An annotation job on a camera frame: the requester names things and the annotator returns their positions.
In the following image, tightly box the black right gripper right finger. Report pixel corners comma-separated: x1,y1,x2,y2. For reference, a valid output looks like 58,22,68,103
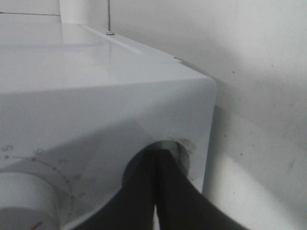
157,149,242,230

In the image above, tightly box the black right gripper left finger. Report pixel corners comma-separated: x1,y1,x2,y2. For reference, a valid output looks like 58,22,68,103
76,149,157,230

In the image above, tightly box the white round door release button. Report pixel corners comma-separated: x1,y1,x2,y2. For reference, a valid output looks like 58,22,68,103
122,139,190,186

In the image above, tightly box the white lower microwave knob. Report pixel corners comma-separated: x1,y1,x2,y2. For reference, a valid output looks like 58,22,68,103
0,172,61,230

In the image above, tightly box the white microwave oven body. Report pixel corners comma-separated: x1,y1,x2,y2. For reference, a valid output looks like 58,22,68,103
0,22,216,230

